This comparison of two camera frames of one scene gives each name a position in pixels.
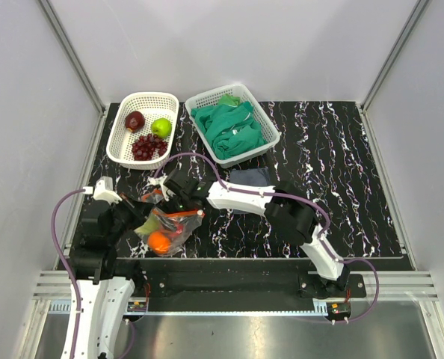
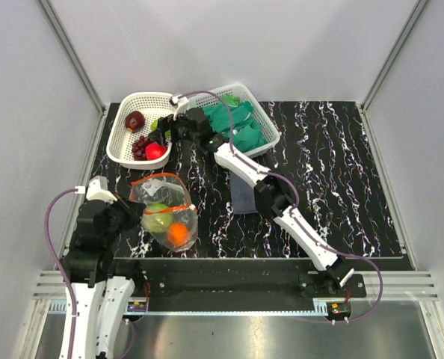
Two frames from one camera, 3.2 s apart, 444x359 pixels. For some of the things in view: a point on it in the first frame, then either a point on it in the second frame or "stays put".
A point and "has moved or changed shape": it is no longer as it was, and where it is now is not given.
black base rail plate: (234, 279) stays put
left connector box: (137, 306) stays put
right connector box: (338, 310) stays put
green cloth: (229, 126) stays put
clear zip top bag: (164, 231) has moved or changed shape
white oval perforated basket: (153, 105) stays put
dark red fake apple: (134, 121) stays put
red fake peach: (179, 229) to (155, 151)
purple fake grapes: (143, 149) stays put
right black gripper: (167, 207) to (165, 125)
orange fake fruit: (159, 242) to (178, 234)
